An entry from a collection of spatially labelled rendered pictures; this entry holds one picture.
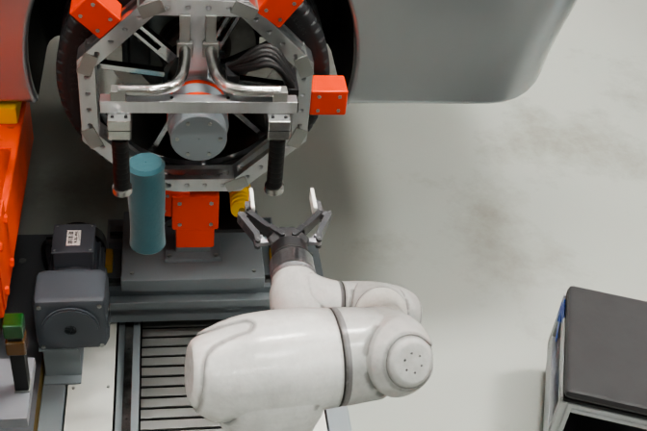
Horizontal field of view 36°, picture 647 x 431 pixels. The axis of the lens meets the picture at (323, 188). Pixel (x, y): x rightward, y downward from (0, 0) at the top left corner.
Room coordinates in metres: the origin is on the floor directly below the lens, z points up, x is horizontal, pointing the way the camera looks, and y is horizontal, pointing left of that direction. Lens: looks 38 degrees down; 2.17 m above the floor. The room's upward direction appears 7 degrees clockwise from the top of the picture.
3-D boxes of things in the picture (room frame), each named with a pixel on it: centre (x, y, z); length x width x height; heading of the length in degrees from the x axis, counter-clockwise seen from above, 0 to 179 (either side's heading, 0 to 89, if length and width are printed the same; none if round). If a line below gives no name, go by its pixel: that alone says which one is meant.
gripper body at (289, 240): (1.49, 0.06, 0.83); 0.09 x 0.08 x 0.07; 11
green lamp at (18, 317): (1.36, 0.59, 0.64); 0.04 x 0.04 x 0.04; 11
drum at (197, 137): (1.89, 0.31, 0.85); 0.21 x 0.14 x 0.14; 11
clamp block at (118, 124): (1.73, 0.45, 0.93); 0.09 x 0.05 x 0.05; 11
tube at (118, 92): (1.82, 0.40, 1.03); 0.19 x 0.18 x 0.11; 11
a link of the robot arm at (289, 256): (1.42, 0.04, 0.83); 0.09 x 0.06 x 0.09; 101
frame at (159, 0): (1.96, 0.33, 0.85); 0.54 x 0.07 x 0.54; 101
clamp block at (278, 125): (1.80, 0.12, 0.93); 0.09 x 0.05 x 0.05; 11
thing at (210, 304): (2.13, 0.36, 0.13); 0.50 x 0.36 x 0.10; 101
